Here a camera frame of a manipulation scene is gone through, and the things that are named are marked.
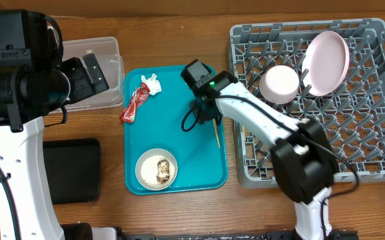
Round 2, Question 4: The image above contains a wooden chopstick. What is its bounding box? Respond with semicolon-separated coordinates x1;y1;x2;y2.
212;119;220;149

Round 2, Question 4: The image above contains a white tissue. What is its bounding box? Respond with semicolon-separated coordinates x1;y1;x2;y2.
141;73;162;95

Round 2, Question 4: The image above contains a grey bowl with rice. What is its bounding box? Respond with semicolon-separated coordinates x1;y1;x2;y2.
135;149;178;191

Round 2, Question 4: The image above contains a pink small bowl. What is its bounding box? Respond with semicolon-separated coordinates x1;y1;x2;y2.
259;65;299;104

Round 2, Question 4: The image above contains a pink round plate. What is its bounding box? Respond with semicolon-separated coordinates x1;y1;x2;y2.
302;31;349;96

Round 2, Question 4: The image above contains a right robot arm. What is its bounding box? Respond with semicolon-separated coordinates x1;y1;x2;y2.
181;59;358;239

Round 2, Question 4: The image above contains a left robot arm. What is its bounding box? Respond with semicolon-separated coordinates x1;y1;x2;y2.
0;9;109;239

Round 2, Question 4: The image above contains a grey dishwasher rack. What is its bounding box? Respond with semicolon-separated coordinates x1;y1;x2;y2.
227;18;385;182

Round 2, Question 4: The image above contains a clear plastic bin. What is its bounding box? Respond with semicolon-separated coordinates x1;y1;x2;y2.
63;37;125;112

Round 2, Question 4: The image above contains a teal serving tray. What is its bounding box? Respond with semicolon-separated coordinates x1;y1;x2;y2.
124;65;228;195

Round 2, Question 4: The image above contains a red snack wrapper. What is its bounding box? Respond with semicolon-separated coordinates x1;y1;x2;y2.
119;83;149;123

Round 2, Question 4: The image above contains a brown food piece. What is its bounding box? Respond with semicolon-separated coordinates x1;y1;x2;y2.
157;159;170;183

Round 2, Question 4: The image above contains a black plastic tray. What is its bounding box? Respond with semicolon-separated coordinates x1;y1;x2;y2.
43;138;101;205

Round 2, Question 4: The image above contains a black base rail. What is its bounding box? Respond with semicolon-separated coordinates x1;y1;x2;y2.
115;230;360;240

